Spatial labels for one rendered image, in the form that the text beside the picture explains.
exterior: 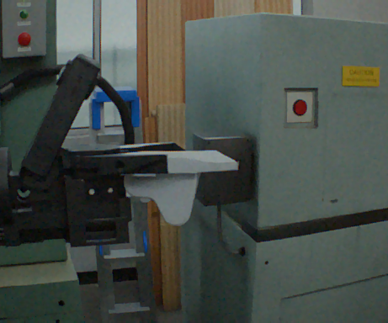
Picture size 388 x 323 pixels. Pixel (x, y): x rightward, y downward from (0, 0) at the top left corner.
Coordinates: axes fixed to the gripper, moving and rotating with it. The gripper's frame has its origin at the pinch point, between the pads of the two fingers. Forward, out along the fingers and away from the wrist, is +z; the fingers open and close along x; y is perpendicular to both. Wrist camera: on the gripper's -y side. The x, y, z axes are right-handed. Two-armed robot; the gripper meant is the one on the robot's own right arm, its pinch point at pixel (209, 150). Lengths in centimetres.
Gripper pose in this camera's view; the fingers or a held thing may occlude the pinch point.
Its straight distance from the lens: 48.3
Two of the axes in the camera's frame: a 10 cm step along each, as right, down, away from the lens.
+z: 9.6, -0.6, 2.8
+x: 2.9, 0.8, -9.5
